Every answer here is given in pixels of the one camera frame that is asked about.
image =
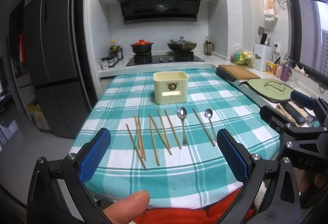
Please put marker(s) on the black pot orange lid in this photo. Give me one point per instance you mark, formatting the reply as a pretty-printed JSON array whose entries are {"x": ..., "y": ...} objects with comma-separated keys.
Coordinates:
[{"x": 141, "y": 47}]

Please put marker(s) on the wooden cutting board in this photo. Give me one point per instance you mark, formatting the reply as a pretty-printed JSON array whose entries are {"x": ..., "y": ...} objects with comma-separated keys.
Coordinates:
[{"x": 238, "y": 72}]

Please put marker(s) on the dark wok glass lid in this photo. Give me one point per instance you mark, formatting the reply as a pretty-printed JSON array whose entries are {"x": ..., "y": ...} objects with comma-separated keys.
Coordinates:
[{"x": 181, "y": 45}]

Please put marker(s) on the bag of sponges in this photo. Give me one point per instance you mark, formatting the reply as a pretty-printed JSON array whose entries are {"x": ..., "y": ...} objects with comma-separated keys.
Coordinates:
[{"x": 242, "y": 56}]

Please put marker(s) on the spice jar rack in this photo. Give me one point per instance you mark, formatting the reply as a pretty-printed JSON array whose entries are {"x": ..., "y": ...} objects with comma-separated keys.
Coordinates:
[{"x": 109, "y": 61}]

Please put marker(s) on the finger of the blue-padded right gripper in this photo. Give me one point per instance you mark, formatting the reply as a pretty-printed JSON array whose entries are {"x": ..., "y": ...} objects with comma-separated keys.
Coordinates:
[
  {"x": 304, "y": 100},
  {"x": 273, "y": 118}
]

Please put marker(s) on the condiment bottles group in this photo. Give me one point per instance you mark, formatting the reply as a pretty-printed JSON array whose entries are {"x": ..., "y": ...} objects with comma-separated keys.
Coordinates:
[{"x": 116, "y": 48}]

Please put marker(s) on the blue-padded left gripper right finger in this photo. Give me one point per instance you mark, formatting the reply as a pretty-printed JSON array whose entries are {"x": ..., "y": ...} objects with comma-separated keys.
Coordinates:
[{"x": 239, "y": 160}]

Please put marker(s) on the black refrigerator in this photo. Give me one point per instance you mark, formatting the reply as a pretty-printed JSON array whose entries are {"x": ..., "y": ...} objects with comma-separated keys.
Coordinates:
[{"x": 40, "y": 32}]

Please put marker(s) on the person's right hand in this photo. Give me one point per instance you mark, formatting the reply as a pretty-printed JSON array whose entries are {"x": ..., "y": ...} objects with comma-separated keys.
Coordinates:
[{"x": 305, "y": 179}]

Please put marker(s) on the black range hood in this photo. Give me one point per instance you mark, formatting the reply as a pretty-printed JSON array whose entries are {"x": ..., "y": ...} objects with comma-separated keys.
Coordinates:
[{"x": 135, "y": 11}]

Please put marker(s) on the cream plastic utensil holder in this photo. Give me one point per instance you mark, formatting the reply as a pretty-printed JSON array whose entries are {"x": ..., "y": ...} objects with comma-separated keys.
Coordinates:
[{"x": 171, "y": 87}]

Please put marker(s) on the small steel spoon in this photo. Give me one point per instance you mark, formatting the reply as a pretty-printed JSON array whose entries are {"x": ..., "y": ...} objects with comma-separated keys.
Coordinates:
[{"x": 208, "y": 114}]

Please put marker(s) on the yellow food packet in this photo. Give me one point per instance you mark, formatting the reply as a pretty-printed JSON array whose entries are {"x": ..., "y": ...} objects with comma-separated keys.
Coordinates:
[{"x": 271, "y": 68}]

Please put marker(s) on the large steel spoon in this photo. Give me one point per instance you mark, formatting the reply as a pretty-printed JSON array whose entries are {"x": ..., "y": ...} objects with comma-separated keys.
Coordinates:
[{"x": 181, "y": 113}]

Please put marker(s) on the teal white plaid tablecloth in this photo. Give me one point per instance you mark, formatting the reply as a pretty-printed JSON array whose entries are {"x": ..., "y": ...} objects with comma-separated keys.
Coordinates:
[{"x": 192, "y": 177}]

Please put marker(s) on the person's left hand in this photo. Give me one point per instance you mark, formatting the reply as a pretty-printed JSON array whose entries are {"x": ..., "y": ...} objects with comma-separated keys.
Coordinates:
[{"x": 126, "y": 210}]

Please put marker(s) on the red cloth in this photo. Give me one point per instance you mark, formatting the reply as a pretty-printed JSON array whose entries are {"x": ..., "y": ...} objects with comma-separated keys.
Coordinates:
[{"x": 209, "y": 214}]

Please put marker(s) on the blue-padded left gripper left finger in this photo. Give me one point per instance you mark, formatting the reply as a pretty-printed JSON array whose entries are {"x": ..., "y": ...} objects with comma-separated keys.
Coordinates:
[{"x": 80, "y": 167}]

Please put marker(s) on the white knife utensil holder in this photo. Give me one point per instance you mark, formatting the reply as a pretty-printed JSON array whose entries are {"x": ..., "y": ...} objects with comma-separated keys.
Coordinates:
[{"x": 262, "y": 51}]

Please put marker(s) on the black gas cooktop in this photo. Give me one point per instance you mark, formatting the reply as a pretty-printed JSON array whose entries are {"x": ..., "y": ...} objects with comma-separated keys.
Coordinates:
[{"x": 172, "y": 57}]

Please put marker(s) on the purple cup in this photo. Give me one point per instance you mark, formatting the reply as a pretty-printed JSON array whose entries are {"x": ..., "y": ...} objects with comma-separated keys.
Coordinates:
[{"x": 286, "y": 73}]

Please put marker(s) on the hanging plastic bag pack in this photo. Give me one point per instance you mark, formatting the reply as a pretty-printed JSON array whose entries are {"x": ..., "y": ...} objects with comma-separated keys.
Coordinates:
[{"x": 270, "y": 10}]

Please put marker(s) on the dark glass pitcher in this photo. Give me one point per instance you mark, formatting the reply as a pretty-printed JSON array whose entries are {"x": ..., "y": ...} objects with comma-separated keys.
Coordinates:
[{"x": 208, "y": 47}]

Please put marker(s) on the wooden chopstick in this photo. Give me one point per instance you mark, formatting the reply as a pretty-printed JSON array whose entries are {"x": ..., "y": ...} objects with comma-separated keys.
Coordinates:
[
  {"x": 141, "y": 138},
  {"x": 164, "y": 128},
  {"x": 154, "y": 143},
  {"x": 173, "y": 129},
  {"x": 138, "y": 135},
  {"x": 161, "y": 136},
  {"x": 203, "y": 126},
  {"x": 136, "y": 148}
]

